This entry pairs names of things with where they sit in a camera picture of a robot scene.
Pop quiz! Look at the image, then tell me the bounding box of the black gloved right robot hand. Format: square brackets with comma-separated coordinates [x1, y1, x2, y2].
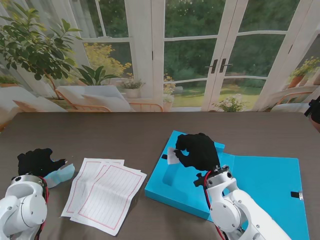
[174, 133, 221, 173]

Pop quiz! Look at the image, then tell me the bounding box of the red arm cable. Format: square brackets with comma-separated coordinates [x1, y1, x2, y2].
[203, 171, 226, 240]
[37, 176, 51, 240]

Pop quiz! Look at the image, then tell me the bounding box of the printed garden window backdrop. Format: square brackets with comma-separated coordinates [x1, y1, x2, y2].
[0, 0, 320, 133]

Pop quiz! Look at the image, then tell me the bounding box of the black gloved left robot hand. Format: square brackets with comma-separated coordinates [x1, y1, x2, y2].
[16, 148, 69, 177]

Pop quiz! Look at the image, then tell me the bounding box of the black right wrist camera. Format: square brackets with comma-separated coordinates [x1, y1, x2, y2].
[193, 171, 209, 187]

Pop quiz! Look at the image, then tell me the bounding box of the blue plastic file box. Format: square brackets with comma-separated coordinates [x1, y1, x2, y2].
[144, 129, 310, 240]

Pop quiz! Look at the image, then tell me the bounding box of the red-lined white paper sheet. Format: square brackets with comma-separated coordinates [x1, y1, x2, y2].
[61, 157, 125, 218]
[69, 164, 148, 237]
[68, 161, 125, 222]

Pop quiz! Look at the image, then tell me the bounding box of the white peeled label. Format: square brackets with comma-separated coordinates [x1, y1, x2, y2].
[166, 146, 181, 166]

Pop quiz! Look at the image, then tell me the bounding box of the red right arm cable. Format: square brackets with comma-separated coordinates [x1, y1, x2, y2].
[203, 171, 226, 240]

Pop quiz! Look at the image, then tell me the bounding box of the black tripod stand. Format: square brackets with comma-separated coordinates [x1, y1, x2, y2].
[303, 98, 320, 118]

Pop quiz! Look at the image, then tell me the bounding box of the blue-backed white label roll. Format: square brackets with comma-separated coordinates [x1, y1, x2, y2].
[46, 163, 76, 189]

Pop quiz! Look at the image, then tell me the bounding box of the red left arm cable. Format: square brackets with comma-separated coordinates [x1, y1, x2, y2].
[37, 176, 51, 240]

